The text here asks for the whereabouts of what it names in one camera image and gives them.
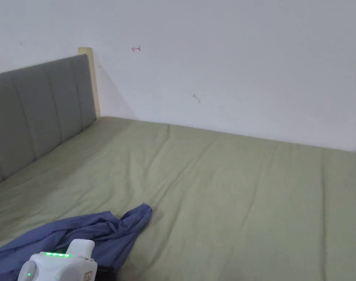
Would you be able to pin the bed with pale green sheet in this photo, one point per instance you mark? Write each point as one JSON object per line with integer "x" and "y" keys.
{"x": 224, "y": 190}

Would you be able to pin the grey padded headboard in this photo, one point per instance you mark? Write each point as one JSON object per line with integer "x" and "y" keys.
{"x": 40, "y": 111}

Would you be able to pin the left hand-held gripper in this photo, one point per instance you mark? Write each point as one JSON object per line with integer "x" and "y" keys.
{"x": 64, "y": 265}

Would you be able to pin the dark blue shirt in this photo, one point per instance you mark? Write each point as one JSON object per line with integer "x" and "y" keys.
{"x": 113, "y": 231}

